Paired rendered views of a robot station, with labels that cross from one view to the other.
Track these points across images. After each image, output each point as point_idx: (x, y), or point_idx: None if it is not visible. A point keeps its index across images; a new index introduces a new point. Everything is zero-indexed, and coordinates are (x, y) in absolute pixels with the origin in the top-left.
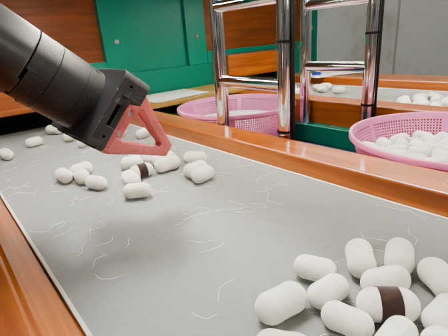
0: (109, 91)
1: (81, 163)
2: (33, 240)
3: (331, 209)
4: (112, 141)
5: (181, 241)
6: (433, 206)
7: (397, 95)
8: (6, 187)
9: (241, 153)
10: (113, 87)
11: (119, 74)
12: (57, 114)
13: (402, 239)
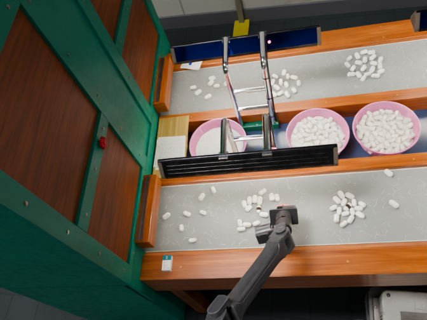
0: (293, 213)
1: (239, 221)
2: None
3: (316, 186)
4: None
5: (304, 220)
6: (334, 173)
7: (256, 75)
8: (229, 246)
9: (269, 178)
10: (295, 212)
11: (294, 209)
12: None
13: (340, 191)
